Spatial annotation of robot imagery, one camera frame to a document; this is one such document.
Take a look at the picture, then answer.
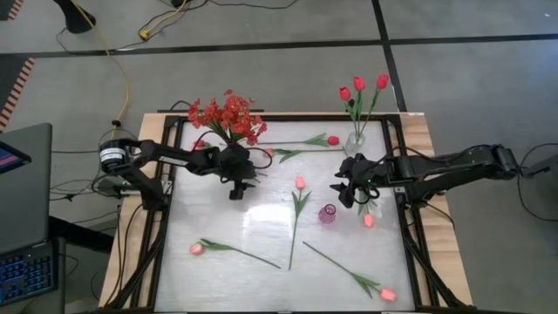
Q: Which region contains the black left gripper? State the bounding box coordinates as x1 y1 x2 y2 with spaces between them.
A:
217 143 258 201

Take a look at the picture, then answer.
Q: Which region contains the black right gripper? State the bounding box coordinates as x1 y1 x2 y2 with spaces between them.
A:
330 154 389 209

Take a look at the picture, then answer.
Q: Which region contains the pink ribbed glass vase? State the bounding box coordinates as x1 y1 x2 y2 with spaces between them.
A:
317 202 337 225

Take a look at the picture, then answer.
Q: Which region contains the clear glass vase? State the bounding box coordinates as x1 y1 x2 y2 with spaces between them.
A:
346 130 366 154

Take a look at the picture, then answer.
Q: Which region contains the black flat bar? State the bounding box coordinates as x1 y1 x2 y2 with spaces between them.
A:
157 108 266 114

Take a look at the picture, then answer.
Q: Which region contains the laptop computer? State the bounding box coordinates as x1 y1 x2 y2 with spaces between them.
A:
0 122 60 307

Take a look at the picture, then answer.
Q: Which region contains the black wheeled stand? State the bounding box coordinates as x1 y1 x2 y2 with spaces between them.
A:
52 0 98 35

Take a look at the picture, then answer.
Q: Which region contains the small lit display screen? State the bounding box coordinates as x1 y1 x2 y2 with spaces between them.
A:
0 140 32 176

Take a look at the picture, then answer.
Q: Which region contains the dark mat orange striped edge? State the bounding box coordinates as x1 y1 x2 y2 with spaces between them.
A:
0 0 25 22
0 56 36 132

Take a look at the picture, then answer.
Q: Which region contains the black aluminium table frame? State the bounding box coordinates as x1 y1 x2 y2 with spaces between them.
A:
102 113 476 314

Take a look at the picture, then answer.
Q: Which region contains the long yellow floor cable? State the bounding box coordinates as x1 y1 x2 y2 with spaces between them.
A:
69 0 132 145

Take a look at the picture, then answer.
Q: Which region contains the yellow plug with cable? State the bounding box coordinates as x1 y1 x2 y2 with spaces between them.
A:
138 0 189 41

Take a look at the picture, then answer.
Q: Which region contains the black ring floor stand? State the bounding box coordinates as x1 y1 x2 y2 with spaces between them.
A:
517 142 558 222

